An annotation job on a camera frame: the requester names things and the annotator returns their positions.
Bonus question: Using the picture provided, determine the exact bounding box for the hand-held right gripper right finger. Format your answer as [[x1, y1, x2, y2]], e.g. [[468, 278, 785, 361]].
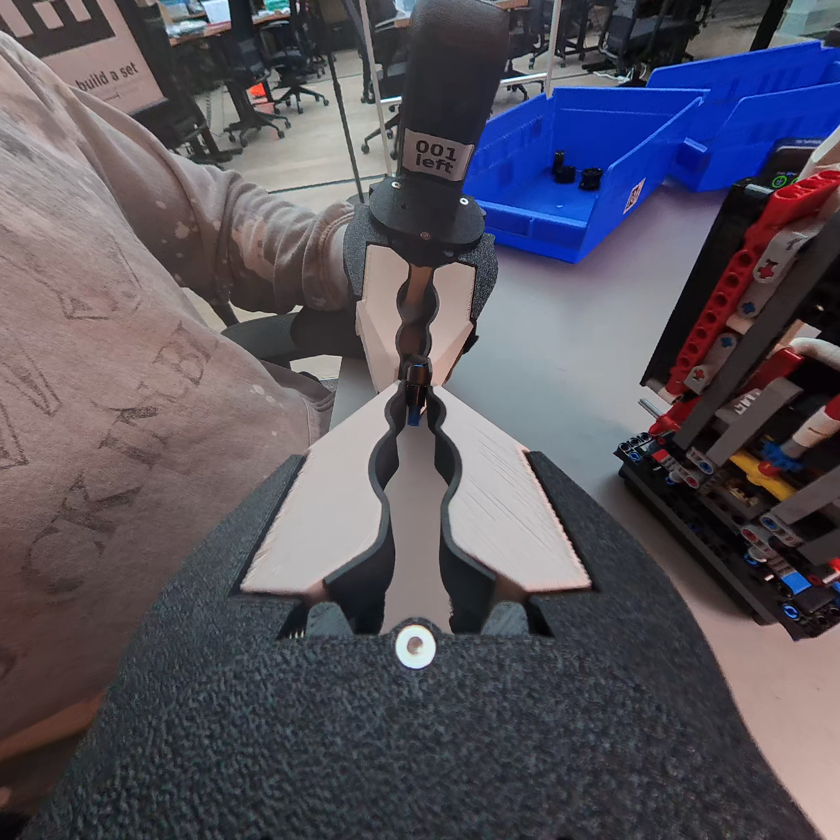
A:
[[420, 384, 593, 601]]

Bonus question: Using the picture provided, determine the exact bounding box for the toy brick race car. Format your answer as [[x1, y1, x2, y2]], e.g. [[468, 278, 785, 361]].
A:
[[613, 121, 840, 641]]

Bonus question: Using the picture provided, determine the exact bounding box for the black and blue brick piece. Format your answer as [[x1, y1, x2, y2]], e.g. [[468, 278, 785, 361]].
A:
[[402, 354, 431, 427]]

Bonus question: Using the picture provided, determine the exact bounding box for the light grey desk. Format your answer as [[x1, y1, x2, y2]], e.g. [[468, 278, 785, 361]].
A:
[[328, 177, 840, 840]]

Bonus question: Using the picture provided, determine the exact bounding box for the blue storage bin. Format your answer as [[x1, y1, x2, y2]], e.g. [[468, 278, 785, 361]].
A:
[[676, 82, 840, 193], [462, 85, 710, 263], [646, 39, 831, 106]]

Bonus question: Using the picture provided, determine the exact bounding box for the fiducial marker sign board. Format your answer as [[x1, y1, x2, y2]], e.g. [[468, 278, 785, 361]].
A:
[[0, 0, 165, 116]]

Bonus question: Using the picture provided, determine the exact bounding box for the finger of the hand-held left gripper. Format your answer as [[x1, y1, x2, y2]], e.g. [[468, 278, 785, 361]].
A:
[[354, 243, 411, 395], [420, 262, 476, 388]]

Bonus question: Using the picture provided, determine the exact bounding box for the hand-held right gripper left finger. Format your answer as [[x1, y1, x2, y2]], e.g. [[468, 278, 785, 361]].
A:
[[239, 381, 404, 598]]

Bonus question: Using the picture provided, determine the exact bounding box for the person's left forearm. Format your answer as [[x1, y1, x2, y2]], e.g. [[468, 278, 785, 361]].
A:
[[157, 154, 358, 316]]

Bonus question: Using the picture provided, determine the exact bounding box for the person's torso in bleached hoodie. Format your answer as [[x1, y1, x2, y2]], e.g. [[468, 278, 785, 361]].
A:
[[0, 29, 339, 808]]

